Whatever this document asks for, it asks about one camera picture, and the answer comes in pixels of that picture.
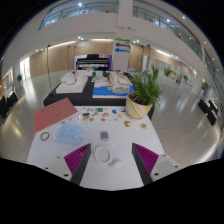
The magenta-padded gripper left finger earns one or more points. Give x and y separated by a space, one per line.
76 159

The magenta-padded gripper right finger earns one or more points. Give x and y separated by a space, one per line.
146 159

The round orange sticker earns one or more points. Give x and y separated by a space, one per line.
143 125

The palm plant in striped pot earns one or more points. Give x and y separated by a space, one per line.
136 110

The black display platform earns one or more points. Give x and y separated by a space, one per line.
73 99

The architectural model on blue base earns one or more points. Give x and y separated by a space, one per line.
105 91

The white architectural model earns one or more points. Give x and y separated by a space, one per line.
71 85

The group of black chairs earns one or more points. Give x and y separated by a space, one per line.
208 111
8 103

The small far potted plant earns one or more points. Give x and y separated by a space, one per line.
19 77
168 71

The black piano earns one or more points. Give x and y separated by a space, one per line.
93 61

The blue arrow sign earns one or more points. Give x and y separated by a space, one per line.
122 50

